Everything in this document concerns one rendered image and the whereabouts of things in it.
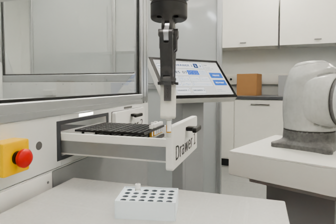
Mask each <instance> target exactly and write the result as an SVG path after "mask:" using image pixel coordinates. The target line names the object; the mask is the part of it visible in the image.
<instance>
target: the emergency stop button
mask: <svg viewBox="0 0 336 224"><path fill-rule="evenodd" d="M32 160H33V154H32V152H31V150H29V149H26V148H24V149H21V150H20V151H19V152H18V153H17V155H16V158H15V162H16V164H17V166H18V167H20V168H26V167H28V166H29V165H30V164H31V162H32Z"/></svg>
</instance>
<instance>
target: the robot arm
mask: <svg viewBox="0 0 336 224"><path fill-rule="evenodd" d="M150 1H151V3H150V18H151V20H152V21H154V22H156V23H161V29H158V36H159V49H160V81H158V82H157V84H158V85H160V118H161V119H175V118H176V85H179V82H176V52H177V51H178V39H179V31H178V28H176V27H175V24H176V23H182V22H184V21H186V20H187V18H188V3H187V1H189V0H150ZM282 117H283V134H282V138H281V139H278V140H275V141H272V142H271V147H275V148H285V149H292V150H299V151H306V152H313V153H319V154H324V155H333V152H335V151H336V67H335V66H333V65H332V64H331V63H328V62H326V61H324V60H311V61H304V62H300V63H297V64H295V65H294V67H293V68H292V69H291V70H290V71H289V73H288V76H287V78H286V81H285V85H284V90H283V102H282Z"/></svg>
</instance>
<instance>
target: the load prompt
mask: <svg viewBox="0 0 336 224"><path fill-rule="evenodd" d="M176 68H182V69H204V67H203V66H202V64H201V63H193V62H176Z"/></svg>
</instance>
